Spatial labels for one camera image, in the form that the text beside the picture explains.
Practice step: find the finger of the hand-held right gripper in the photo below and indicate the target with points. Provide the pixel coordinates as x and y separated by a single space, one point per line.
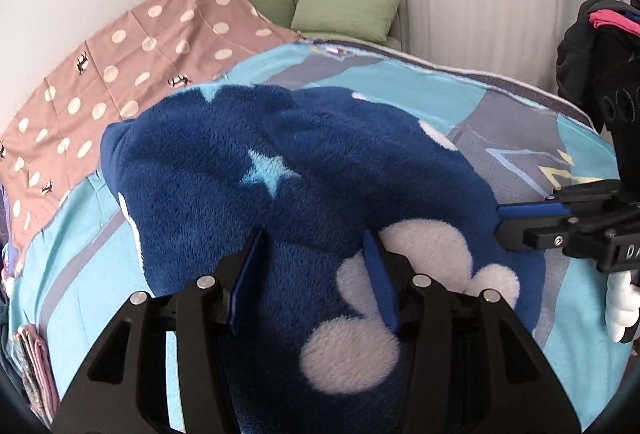
530 210
530 234

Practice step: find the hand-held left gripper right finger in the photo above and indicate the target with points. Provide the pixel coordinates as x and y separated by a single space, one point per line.
382 284

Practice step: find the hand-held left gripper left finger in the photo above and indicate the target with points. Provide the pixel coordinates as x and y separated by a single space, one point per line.
246 274

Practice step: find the blue fleece star-print garment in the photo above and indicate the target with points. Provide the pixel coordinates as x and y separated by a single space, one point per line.
300 154

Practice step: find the pile of dark clothes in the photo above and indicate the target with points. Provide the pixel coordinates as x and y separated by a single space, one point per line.
575 54

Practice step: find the person's right hand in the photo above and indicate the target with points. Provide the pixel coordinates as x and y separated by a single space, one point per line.
622 309

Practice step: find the light blue patterned blanket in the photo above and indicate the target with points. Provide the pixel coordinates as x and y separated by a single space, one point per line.
525 114

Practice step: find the folded pink patterned cloth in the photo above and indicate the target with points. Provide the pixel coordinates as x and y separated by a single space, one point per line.
35 364

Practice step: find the pink polka dot sheet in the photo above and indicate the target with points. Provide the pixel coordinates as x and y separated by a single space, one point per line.
125 54

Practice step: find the large green pillow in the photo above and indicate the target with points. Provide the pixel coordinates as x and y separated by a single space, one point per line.
345 9

